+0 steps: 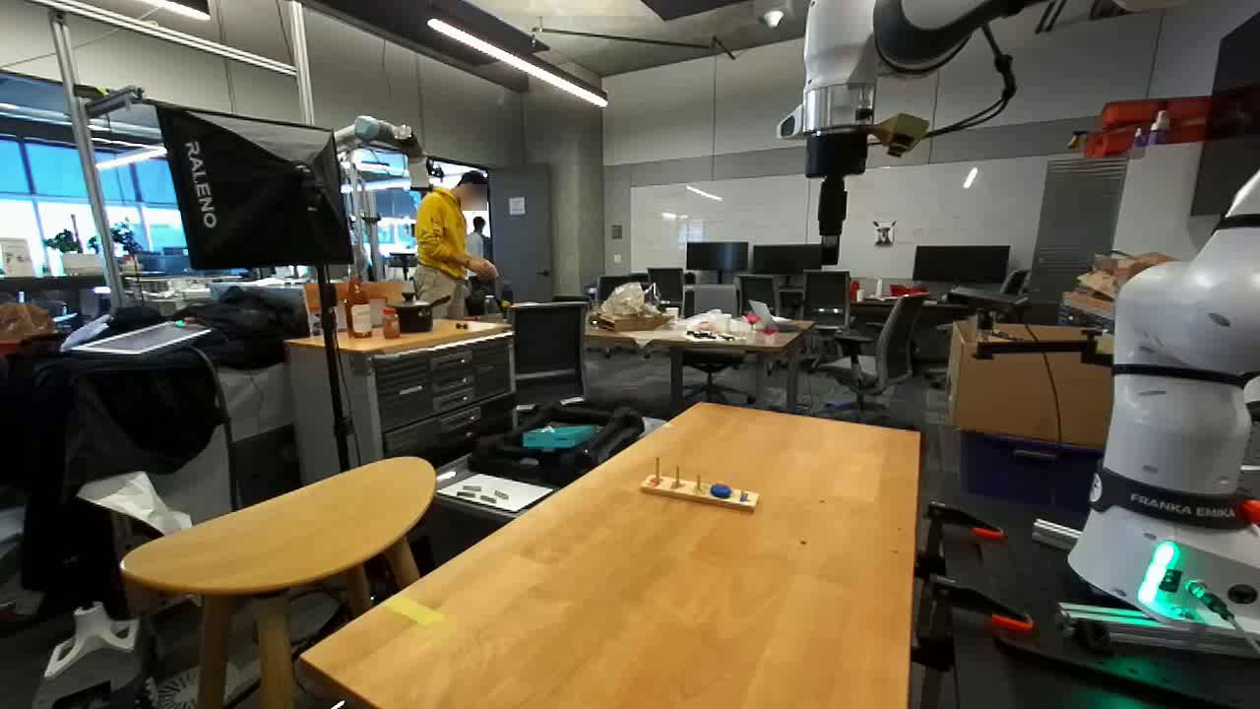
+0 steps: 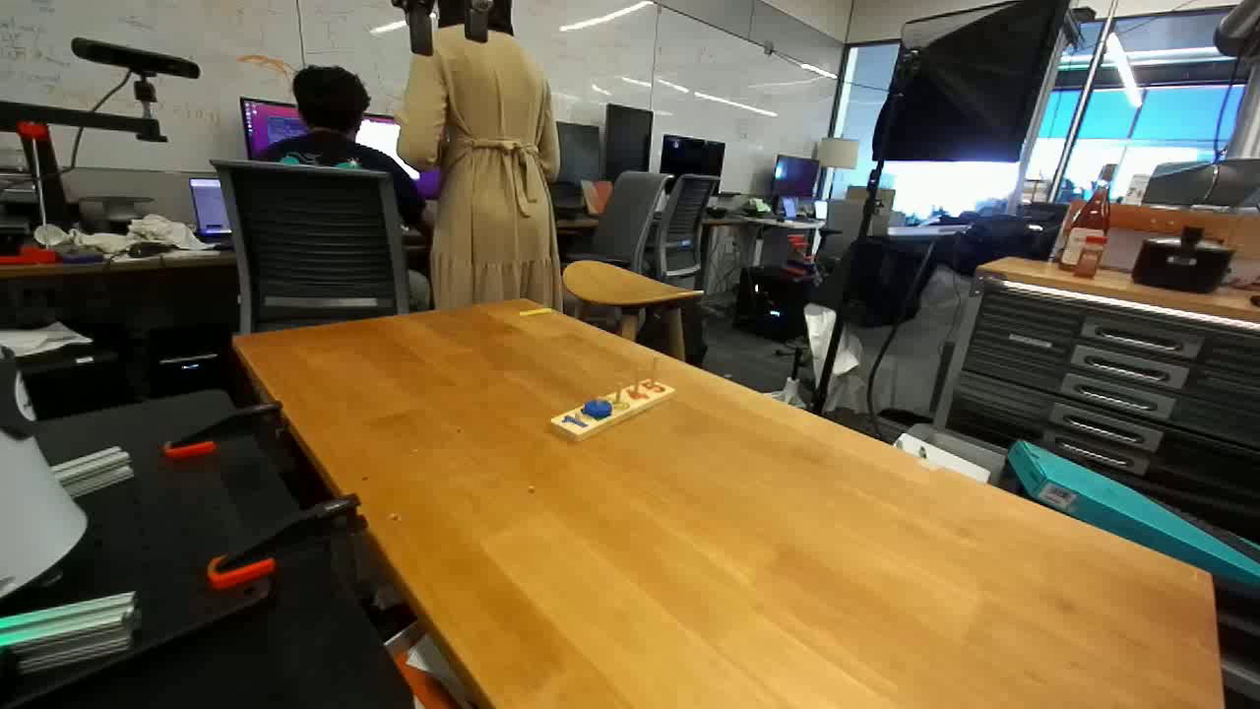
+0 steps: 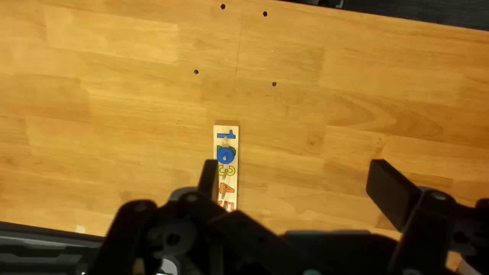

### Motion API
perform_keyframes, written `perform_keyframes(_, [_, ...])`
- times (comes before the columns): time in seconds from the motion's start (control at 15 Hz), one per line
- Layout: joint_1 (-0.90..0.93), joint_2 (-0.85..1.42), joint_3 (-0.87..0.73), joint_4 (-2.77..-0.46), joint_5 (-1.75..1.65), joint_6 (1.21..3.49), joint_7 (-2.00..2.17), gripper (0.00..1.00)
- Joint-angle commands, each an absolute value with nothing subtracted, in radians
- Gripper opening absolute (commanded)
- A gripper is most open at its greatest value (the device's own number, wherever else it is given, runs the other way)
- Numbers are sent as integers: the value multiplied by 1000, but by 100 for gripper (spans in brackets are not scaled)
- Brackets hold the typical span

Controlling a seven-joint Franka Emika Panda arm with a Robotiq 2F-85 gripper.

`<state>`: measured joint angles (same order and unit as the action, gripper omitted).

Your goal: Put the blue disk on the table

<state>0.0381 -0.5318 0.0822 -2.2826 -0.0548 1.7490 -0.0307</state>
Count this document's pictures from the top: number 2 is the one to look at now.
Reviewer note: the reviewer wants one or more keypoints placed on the blue disk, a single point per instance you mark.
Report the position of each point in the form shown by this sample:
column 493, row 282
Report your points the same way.
column 600, row 407

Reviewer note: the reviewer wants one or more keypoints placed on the seated dark-haired person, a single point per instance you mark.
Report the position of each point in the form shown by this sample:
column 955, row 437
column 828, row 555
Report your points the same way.
column 337, row 125

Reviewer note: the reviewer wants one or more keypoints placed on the beige dress on mannequin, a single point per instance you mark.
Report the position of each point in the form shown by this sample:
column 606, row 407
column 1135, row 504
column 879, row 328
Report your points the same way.
column 480, row 184

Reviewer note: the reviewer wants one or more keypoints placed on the monitor with purple screen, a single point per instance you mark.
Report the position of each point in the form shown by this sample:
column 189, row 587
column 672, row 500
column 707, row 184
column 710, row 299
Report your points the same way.
column 269, row 125

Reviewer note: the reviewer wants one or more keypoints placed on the grey mesh office chair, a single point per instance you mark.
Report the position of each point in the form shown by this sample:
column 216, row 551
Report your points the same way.
column 312, row 247

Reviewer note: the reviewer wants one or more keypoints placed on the open laptop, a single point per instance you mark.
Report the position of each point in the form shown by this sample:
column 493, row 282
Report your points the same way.
column 209, row 207

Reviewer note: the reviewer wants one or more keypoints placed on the white table lamp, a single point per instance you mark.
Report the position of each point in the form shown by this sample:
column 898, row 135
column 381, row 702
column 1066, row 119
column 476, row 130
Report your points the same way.
column 835, row 156

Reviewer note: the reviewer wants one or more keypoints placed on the orange puzzle piece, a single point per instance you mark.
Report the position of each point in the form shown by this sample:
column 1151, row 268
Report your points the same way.
column 640, row 390

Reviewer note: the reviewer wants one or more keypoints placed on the white wooden puzzle board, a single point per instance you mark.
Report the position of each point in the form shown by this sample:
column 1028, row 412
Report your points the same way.
column 631, row 404

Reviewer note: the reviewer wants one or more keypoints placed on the black light stand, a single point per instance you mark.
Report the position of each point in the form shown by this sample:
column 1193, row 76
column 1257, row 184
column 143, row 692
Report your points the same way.
column 857, row 282

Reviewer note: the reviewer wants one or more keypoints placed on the black softbox light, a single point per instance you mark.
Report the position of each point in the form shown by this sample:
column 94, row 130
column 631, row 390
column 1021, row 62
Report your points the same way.
column 979, row 85

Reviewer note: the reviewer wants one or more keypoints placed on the silver aluminium extrusion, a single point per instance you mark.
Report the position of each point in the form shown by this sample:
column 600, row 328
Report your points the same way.
column 94, row 471

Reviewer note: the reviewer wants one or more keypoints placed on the white lamp shade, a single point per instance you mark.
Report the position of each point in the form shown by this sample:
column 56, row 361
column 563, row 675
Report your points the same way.
column 33, row 518

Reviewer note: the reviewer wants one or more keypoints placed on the white box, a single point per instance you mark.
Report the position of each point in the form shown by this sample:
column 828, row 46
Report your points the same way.
column 946, row 451

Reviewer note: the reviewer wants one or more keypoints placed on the red bottle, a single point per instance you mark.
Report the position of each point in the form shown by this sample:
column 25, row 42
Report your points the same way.
column 1088, row 236

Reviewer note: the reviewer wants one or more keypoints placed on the greenish aluminium extrusion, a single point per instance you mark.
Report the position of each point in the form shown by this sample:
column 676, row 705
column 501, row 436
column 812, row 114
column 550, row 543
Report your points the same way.
column 72, row 626

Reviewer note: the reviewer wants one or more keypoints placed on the grey drawer cabinet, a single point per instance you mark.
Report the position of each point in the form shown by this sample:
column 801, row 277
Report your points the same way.
column 1116, row 374

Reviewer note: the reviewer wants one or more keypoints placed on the black pot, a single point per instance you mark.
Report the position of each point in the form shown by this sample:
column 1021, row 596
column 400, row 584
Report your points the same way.
column 1182, row 261

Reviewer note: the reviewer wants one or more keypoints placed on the teal case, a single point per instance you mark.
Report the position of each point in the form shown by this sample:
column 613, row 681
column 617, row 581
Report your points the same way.
column 1126, row 512

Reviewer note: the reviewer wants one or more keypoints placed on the black camera on stand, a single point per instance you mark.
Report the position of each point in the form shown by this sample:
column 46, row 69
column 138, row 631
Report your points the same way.
column 130, row 62

